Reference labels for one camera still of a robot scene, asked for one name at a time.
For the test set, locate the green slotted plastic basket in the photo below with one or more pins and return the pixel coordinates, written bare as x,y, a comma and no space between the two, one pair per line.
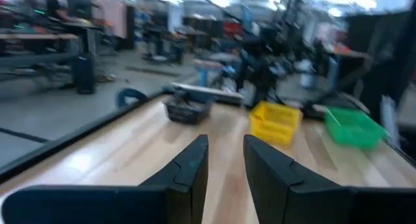
354,130

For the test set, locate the pink hanging cloth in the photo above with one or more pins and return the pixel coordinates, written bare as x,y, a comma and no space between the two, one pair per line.
113,17

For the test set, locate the wooden workbench grey frame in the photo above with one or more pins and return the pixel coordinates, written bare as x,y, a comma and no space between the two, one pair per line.
39,37

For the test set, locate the person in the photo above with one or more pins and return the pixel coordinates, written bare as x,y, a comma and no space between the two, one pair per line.
57,8

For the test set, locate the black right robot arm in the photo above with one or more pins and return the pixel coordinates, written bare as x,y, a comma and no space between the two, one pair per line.
393,55

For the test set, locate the wooden workbench black legs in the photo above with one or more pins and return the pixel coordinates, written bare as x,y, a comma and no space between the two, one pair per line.
198,34

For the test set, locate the black standing desk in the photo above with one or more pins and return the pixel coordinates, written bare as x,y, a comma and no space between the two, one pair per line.
157,39

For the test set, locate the white plastic block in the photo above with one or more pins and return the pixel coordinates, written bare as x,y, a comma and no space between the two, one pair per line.
389,117

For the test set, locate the workbench with blue legs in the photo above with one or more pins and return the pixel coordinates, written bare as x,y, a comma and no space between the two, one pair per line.
208,65

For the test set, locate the black slotted plastic basket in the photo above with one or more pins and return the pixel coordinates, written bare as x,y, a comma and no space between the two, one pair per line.
188,112

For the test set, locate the red storage bins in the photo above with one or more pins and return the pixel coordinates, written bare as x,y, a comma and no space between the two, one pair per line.
232,28

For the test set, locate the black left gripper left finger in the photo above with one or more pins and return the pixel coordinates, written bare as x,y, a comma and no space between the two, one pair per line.
185,188

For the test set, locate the yellow slotted plastic basket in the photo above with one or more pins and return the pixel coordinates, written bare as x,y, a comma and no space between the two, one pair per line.
276,123

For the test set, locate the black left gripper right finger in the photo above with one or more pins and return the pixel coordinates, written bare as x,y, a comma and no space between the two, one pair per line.
279,191

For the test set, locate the black computer tower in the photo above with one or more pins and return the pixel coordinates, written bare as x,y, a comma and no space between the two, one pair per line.
83,73

